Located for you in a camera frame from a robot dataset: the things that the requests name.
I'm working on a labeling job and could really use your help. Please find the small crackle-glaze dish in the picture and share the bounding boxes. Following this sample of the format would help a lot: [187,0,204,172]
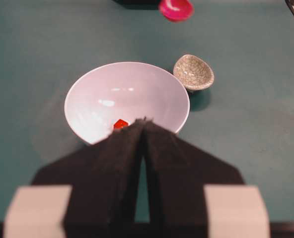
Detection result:
[173,55,215,92]

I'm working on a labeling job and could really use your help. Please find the small red block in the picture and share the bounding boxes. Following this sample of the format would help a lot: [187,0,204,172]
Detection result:
[113,119,129,129]

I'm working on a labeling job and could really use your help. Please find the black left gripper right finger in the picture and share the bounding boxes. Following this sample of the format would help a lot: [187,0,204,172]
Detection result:
[142,121,244,238]

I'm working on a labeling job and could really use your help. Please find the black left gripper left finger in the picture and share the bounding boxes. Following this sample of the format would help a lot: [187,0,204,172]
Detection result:
[32,119,146,238]

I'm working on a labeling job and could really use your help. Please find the large white bowl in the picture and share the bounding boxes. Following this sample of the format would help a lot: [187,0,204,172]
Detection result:
[64,61,190,144]

